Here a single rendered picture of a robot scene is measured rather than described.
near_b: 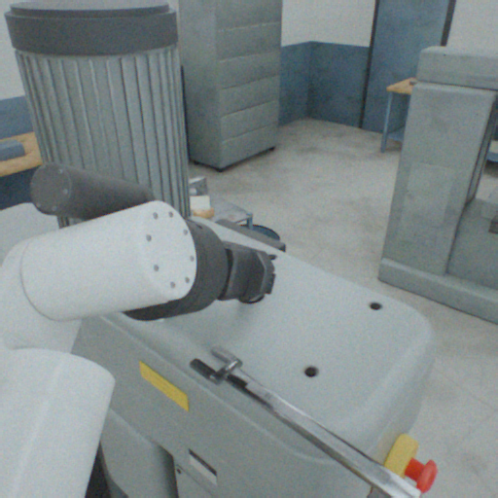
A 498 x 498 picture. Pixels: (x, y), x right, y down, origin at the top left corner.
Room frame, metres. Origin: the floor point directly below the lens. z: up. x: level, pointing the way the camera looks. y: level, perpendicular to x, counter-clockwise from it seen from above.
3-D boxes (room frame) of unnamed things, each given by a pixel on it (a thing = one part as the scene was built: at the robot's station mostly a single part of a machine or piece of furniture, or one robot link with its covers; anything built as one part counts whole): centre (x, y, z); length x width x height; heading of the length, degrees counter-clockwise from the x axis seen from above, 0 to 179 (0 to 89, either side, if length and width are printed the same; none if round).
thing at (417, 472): (0.32, -0.19, 1.76); 0.04 x 0.03 x 0.04; 140
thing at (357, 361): (0.49, 0.01, 1.81); 0.47 x 0.26 x 0.16; 50
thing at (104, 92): (0.64, 0.19, 2.05); 0.20 x 0.20 x 0.32
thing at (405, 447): (0.33, -0.18, 1.76); 0.06 x 0.02 x 0.06; 140
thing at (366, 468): (0.29, -0.04, 1.89); 0.24 x 0.04 x 0.01; 48
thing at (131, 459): (0.61, 0.15, 1.47); 0.24 x 0.19 x 0.26; 140
